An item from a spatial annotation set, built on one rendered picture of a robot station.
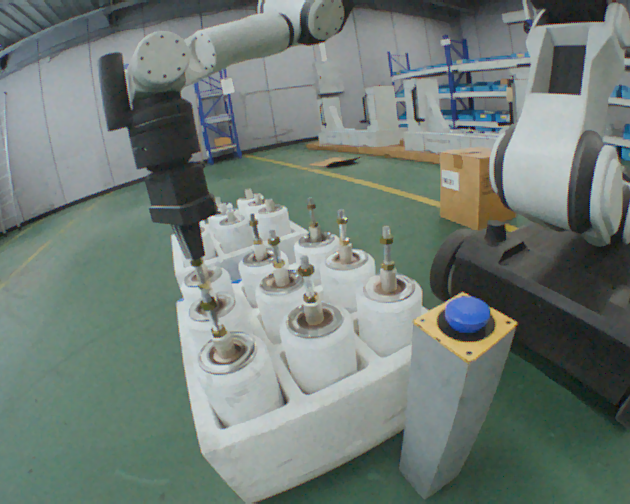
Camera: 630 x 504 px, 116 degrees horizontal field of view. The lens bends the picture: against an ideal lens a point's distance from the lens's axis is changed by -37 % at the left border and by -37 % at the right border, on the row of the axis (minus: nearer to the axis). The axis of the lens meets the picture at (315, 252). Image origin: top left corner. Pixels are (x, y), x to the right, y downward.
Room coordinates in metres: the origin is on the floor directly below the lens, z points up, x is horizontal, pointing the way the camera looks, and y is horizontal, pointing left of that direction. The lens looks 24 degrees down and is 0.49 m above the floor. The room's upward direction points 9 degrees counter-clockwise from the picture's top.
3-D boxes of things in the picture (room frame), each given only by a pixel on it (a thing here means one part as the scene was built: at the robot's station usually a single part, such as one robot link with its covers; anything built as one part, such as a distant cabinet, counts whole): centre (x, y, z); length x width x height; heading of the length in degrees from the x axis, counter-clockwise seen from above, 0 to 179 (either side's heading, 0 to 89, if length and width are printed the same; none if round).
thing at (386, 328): (0.37, -0.10, 0.16); 0.10 x 0.10 x 0.18
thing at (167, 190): (0.39, 0.17, 0.46); 0.13 x 0.10 x 0.12; 53
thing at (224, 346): (0.28, 0.12, 0.26); 0.02 x 0.02 x 0.03
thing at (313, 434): (0.43, 0.06, 0.09); 0.39 x 0.39 x 0.18; 22
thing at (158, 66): (0.37, 0.17, 0.57); 0.11 x 0.11 x 0.11; 37
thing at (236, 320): (0.39, 0.17, 0.16); 0.10 x 0.10 x 0.18
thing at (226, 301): (0.39, 0.17, 0.25); 0.08 x 0.08 x 0.01
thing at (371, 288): (0.37, -0.10, 0.25); 0.08 x 0.08 x 0.01
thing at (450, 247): (0.62, -0.36, 0.10); 0.20 x 0.05 x 0.20; 110
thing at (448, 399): (0.19, -0.12, 0.16); 0.07 x 0.07 x 0.31; 22
